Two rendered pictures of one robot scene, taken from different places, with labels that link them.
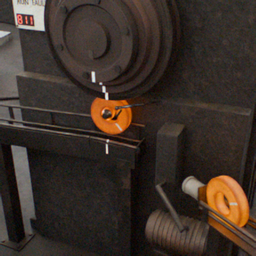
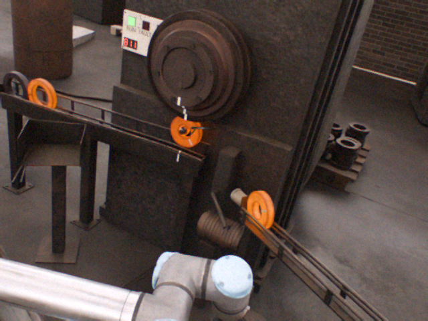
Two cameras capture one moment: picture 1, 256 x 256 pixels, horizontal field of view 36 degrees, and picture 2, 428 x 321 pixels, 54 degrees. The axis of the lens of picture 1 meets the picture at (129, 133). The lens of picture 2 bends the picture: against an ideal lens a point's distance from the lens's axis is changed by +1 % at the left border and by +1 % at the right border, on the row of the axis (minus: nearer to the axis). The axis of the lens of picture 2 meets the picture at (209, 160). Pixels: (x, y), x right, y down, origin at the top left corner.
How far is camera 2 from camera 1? 0.50 m
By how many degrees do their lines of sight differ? 3
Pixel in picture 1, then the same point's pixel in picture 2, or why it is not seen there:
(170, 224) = (217, 223)
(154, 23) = (231, 70)
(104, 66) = (188, 94)
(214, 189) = (253, 199)
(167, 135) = (226, 154)
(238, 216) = (265, 220)
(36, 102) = (126, 110)
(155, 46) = (229, 87)
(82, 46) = (175, 77)
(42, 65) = (136, 81)
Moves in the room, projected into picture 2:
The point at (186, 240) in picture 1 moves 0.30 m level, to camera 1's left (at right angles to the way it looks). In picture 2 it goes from (227, 236) to (158, 225)
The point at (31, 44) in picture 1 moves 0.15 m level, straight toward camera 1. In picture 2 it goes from (131, 63) to (132, 73)
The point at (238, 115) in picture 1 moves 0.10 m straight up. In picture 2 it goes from (281, 149) to (287, 129)
